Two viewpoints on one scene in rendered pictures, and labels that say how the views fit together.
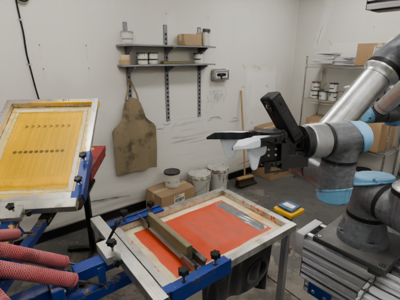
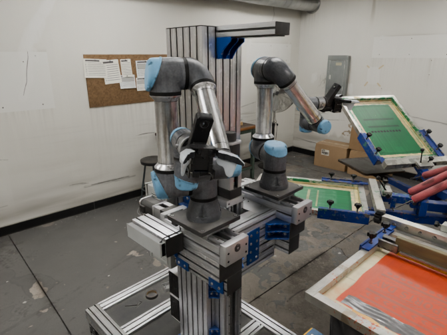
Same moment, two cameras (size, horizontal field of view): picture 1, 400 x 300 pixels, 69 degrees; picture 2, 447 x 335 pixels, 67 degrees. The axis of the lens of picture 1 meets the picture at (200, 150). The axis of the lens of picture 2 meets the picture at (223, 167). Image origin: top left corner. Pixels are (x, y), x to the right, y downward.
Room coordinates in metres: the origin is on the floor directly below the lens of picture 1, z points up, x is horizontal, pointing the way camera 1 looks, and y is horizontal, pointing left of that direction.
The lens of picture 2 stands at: (2.48, -0.94, 1.91)
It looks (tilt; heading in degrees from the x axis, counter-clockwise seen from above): 18 degrees down; 175
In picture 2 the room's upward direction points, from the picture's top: straight up
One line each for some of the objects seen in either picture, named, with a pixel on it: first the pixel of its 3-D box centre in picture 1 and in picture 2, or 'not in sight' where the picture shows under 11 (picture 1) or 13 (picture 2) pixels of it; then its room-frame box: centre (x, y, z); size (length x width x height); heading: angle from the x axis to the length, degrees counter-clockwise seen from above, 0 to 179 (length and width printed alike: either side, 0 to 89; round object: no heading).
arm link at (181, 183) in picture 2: (391, 114); (191, 171); (1.44, -0.96, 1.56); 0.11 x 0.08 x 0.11; 105
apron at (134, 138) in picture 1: (134, 127); not in sight; (3.22, 0.74, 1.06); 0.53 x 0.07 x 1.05; 128
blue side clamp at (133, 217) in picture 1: (138, 219); not in sight; (1.41, 0.34, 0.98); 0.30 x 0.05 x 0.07; 128
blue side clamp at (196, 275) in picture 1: (200, 278); (376, 242); (0.97, 0.00, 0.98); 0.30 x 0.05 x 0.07; 128
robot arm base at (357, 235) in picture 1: (363, 224); (274, 176); (0.83, -0.54, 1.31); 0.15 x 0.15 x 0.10
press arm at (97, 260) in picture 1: (96, 265); not in sight; (0.99, 0.42, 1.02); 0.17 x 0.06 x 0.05; 128
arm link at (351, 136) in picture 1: (342, 139); (306, 104); (0.63, -0.32, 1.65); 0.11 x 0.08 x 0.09; 106
